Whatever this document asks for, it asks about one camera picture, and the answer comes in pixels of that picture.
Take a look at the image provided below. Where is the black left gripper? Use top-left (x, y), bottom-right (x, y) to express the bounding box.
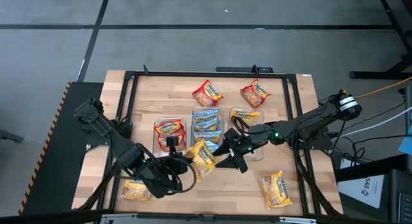
top-left (157, 137), bottom-right (195, 190)

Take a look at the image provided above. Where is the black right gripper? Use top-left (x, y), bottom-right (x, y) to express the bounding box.
top-left (213, 126), bottom-right (277, 173)

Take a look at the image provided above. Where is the red Maruchan ramen pack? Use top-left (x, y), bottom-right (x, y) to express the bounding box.
top-left (154, 119), bottom-right (185, 135)
top-left (192, 79), bottom-right (224, 108)
top-left (240, 79), bottom-right (272, 109)
top-left (156, 131), bottom-right (187, 153)

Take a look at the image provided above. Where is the yellow Maruchan ramen pack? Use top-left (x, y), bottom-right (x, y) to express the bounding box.
top-left (259, 171), bottom-right (294, 209)
top-left (230, 107), bottom-right (261, 127)
top-left (120, 178), bottom-right (152, 203)
top-left (185, 138), bottom-right (217, 183)

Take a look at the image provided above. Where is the clear plastic bin with label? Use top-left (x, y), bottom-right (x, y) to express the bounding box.
top-left (153, 117), bottom-right (188, 158)

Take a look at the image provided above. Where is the black mounting bar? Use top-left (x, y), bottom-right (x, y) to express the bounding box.
top-left (215, 66), bottom-right (274, 73)

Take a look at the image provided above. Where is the black platform with hazard stripes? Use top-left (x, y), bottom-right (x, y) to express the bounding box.
top-left (18, 81), bottom-right (104, 216)

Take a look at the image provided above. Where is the white paper sheet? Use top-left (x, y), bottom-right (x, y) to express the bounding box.
top-left (337, 158), bottom-right (386, 209)

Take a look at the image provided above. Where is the black floor stand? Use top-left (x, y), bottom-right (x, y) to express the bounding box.
top-left (321, 0), bottom-right (412, 80)

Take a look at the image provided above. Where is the dark furniture foot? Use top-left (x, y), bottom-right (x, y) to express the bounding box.
top-left (0, 129), bottom-right (24, 144)

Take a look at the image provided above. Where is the black equipment case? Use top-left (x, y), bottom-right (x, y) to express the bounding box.
top-left (384, 168), bottom-right (412, 224)

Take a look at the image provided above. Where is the blue sheet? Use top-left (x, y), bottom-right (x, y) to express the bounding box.
top-left (398, 126), bottom-right (412, 156)

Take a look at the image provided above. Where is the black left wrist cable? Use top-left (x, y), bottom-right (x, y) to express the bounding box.
top-left (151, 154), bottom-right (197, 194)

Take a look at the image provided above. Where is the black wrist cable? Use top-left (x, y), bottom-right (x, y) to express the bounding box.
top-left (151, 154), bottom-right (197, 194)
top-left (230, 115), bottom-right (251, 135)

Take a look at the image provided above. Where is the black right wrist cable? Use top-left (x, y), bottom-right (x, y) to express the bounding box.
top-left (230, 115), bottom-right (251, 135)

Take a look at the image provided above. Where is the black aluminium table frame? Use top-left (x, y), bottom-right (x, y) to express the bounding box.
top-left (72, 64), bottom-right (344, 218)

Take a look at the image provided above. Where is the silver metal bracket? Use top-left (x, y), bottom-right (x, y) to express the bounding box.
top-left (279, 216), bottom-right (318, 224)

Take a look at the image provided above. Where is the black floor cable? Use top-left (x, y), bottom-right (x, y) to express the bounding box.
top-left (333, 133), bottom-right (412, 163)

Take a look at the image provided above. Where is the white cable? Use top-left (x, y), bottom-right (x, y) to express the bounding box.
top-left (331, 106), bottom-right (412, 140)

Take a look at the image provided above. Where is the yellow extension cord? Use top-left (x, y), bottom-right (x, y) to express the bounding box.
top-left (355, 76), bottom-right (412, 99)

